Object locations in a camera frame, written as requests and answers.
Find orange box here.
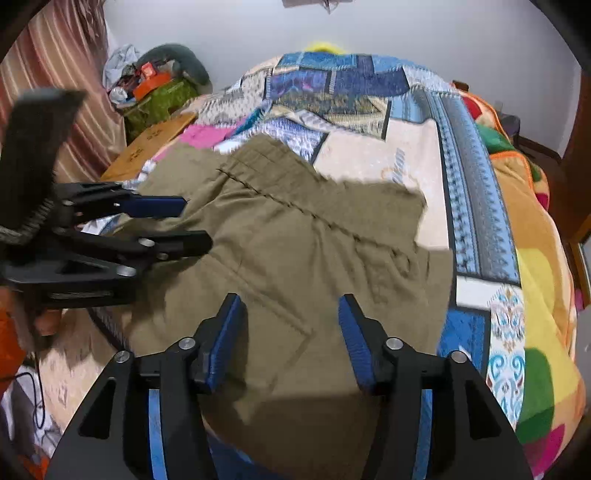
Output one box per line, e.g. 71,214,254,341
134,71,172,100

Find blue patchwork quilt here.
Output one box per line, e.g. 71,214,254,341
39,52,527,480

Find thin black cable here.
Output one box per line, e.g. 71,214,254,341
13,367,48,432

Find wooden lap board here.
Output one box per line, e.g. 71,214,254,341
99,112,198,182

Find olive green pants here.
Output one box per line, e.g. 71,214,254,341
108,134,455,467

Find striped brown curtain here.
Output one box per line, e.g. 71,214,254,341
0,0,126,185

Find brown wooden door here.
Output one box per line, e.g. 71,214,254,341
549,60,591,259

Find green bin with clutter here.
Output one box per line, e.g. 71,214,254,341
122,76,200,140

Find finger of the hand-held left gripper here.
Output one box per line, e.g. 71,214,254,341
17,231,214,282
59,182,190,219

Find person's left hand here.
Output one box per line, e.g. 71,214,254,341
28,308,64,337

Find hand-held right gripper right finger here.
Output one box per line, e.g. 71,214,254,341
338,294,532,480

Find orange colourful blanket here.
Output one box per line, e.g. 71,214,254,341
455,83,586,477

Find grey curved pillow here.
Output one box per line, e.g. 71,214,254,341
139,43,213,87

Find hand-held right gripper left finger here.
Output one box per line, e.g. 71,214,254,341
45,293,247,480

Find white crumpled cloth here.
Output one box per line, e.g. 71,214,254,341
102,44,140,89

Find pink cloth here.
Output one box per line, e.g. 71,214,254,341
178,124,237,151

